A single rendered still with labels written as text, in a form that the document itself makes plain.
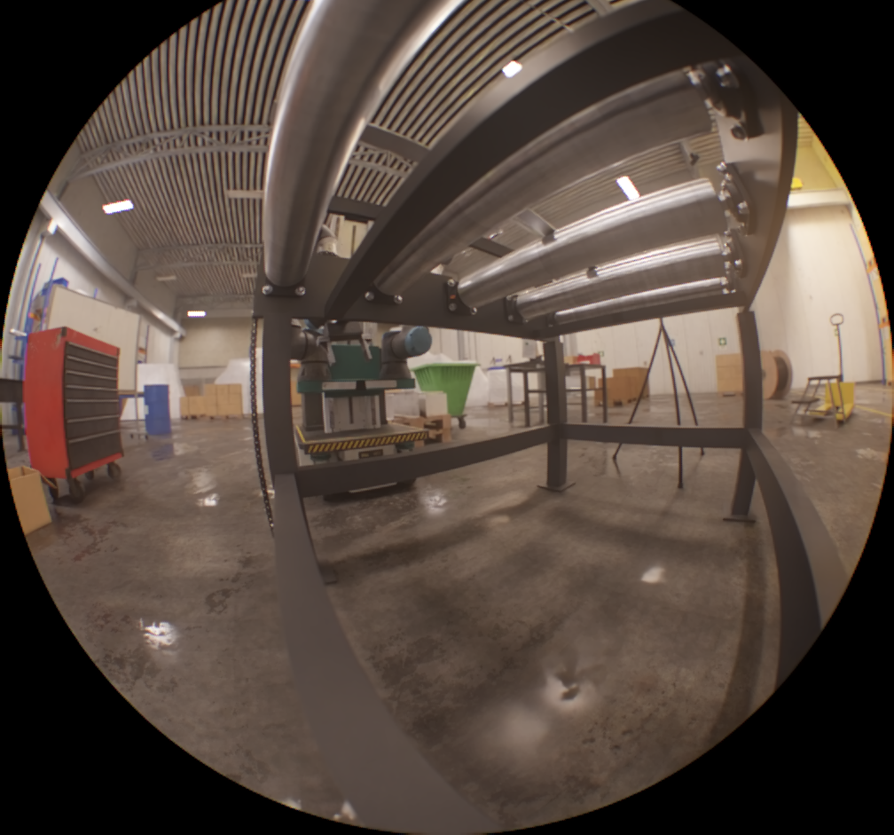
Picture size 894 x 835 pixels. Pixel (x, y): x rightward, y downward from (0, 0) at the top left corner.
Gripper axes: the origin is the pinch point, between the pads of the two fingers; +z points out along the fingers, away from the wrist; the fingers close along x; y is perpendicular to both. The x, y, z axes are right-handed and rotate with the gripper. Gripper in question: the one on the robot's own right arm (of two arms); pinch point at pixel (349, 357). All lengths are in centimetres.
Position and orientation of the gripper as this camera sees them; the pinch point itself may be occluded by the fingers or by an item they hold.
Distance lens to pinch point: 92.5
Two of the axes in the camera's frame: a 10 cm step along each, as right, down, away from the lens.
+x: -7.1, 1.4, -6.9
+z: 4.0, 8.9, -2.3
